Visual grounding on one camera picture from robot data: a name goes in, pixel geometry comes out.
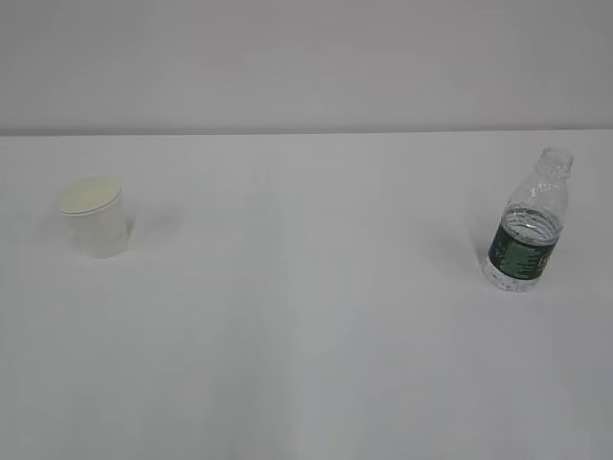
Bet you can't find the white paper cup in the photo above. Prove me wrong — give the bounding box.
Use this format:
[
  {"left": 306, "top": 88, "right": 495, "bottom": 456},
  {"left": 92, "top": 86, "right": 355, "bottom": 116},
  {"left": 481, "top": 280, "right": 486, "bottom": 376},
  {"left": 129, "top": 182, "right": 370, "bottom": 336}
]
[{"left": 60, "top": 176, "right": 128, "bottom": 259}]

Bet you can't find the clear plastic water bottle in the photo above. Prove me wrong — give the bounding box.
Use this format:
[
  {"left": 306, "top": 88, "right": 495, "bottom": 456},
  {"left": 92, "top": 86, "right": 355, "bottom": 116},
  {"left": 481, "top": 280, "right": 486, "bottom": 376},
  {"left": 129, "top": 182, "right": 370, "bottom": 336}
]
[{"left": 482, "top": 148, "right": 574, "bottom": 292}]

